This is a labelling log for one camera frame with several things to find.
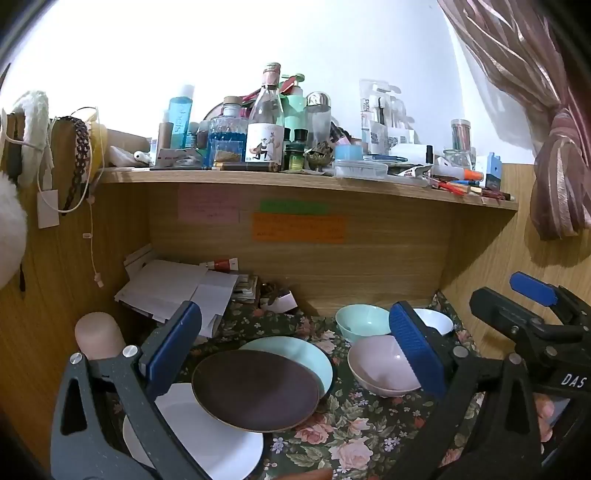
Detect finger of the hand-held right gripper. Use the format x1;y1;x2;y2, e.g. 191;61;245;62
469;286;550;344
510;271;573;319

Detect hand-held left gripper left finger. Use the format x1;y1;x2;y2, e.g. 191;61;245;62
50;301;218;480

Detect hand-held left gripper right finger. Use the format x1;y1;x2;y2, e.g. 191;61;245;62
389;301;544;480

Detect brown plate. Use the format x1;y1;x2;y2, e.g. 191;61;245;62
191;349;321;433

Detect white plate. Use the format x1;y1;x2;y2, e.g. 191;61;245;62
122;382;265;480

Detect mint green plate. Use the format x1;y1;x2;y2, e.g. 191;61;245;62
239;336;334;412

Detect person's right hand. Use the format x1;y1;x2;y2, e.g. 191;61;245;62
536;394;559;444

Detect white bowl with black dots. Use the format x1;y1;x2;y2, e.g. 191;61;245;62
412;308;454;337

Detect pink bowl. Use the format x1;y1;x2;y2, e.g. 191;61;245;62
347;335;423;398

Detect mint green bowl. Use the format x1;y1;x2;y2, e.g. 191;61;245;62
335;304;392;343

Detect pile of white papers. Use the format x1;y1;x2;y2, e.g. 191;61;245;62
113;244;241;340

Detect wooden shelf unit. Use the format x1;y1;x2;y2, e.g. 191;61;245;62
0;111;520;480

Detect dark floral tablecloth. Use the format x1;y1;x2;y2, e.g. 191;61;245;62
175;291;485;480

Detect stack of small booklets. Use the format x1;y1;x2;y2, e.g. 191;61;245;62
233;274;259;303

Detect pink striped curtain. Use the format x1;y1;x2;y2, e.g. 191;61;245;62
436;0;591;241

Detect blue box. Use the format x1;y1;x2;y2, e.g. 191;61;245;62
485;152;503;191

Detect small white folded card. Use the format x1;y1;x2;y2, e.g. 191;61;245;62
261;290;298;313

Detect pink sticky note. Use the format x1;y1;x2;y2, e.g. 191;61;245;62
178;188;241;225

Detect orange sticky note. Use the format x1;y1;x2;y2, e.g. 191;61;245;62
252;213;347;244

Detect clear jar of sticks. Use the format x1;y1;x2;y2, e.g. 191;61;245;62
451;119;472;153

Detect green sticky note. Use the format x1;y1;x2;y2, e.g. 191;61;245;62
259;199;329;216

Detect clear plastic box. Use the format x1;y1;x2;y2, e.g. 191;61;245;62
333;159;389;181

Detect white tag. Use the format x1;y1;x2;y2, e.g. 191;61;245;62
37;188;61;229

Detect white fluffy ball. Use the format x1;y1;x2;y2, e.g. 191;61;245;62
0;172;29;289

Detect clear packaged brushes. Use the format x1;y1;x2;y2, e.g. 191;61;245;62
359;78;416;155

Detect yellow headband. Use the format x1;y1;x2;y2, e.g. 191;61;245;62
71;107;109;185

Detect small green bottle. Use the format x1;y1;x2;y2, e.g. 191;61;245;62
284;129;308;172

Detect glass bottle with blue liquid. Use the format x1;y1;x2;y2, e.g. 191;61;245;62
209;96;250;168

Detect brown braided headband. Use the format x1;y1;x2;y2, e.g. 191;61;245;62
58;116;90;213

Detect tall blue bottle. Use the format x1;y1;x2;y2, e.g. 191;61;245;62
169;85;195;149

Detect clear bottle with pink cap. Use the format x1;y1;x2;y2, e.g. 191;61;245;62
245;62;284;172

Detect clear bottle with silver cap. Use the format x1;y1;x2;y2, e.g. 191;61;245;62
305;91;333;148

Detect mint green pump bottle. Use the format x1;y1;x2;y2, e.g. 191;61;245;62
279;74;308;130

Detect white fluffy headband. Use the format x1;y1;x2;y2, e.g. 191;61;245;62
9;91;51;185

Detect pink earphone cable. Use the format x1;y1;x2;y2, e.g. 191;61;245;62
83;185;105;288

